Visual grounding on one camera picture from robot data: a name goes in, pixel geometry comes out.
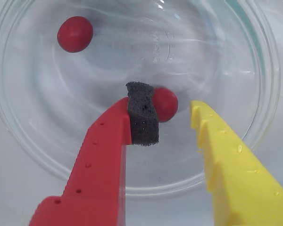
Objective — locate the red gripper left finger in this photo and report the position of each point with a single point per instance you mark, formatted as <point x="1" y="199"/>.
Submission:
<point x="96" y="169"/>

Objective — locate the clear glass dish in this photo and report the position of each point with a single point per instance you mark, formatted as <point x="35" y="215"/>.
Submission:
<point x="49" y="106"/>

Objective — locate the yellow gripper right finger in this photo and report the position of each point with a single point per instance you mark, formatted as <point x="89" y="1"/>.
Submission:
<point x="238" y="179"/>

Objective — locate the red candy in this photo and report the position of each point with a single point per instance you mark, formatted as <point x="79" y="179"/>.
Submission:
<point x="167" y="106"/>
<point x="75" y="34"/>

